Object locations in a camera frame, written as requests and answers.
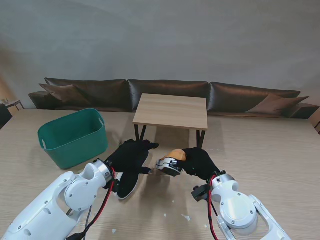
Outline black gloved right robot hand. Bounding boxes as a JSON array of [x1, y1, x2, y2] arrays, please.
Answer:
[[174, 147, 222, 181]]

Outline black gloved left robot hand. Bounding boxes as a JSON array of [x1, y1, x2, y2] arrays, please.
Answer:
[[104, 139, 160, 176]]

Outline yellow canvas sneaker white laces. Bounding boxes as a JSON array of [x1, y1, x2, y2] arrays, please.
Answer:
[[116, 159, 148, 200], [155, 148, 188, 178]]

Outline green plastic basket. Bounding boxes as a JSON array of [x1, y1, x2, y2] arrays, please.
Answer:
[[37, 107, 109, 171]]

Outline small wooden table black legs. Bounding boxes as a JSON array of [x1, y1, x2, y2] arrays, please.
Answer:
[[132, 93, 209, 151]]

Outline dark brown leather sofa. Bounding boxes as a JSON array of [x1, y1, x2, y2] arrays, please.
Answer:
[[28, 77, 320, 120]]

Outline brown leather cushion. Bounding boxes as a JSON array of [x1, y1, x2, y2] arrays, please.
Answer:
[[38, 83, 92, 106], [246, 93, 310, 115]]

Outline small wooden side table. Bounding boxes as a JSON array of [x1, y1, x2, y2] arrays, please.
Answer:
[[0, 98, 25, 111]]

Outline red cable on left arm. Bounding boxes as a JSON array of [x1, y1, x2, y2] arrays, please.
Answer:
[[82, 166, 116, 235]]

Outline red cable on arm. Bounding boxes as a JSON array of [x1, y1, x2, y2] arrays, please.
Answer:
[[207, 176, 221, 240], [82, 166, 116, 235]]

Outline red cable on right arm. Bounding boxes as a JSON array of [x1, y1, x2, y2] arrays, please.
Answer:
[[207, 176, 221, 240]]

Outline grey cable on left arm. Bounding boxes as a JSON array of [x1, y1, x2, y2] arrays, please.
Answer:
[[83, 206, 93, 232]]

